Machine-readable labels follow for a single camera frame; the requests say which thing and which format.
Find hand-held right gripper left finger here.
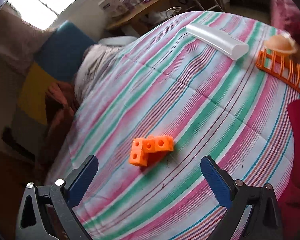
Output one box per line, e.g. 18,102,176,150
15,155,99,240

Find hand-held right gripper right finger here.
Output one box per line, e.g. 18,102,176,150
200,156,283,240

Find orange holed cube block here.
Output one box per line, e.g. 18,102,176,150
129,135,174,167

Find brown quilted pillow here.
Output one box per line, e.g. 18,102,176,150
39,81,78,170

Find wooden wardrobe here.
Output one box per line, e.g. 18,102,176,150
0,145,40,240

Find striped bed sheet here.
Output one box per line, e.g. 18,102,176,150
44,11,298,240

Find grey bed sheet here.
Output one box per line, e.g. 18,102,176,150
74,36,138,105

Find grey yellow blue headboard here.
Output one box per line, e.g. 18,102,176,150
11,21,98,140

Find orange slotted rack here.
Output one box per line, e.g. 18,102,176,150
255,50,300,97

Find translucent white long case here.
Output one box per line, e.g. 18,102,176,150
186,23,250,60

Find patterned curtain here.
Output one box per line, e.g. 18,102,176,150
0,4,55,68

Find white carton box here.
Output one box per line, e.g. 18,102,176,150
98,0,128,18

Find wooden shelf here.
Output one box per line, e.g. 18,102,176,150
106,0,179,30

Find window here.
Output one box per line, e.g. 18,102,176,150
7,0,83,30

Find maroon cloth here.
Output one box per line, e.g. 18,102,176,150
270,0,300,45

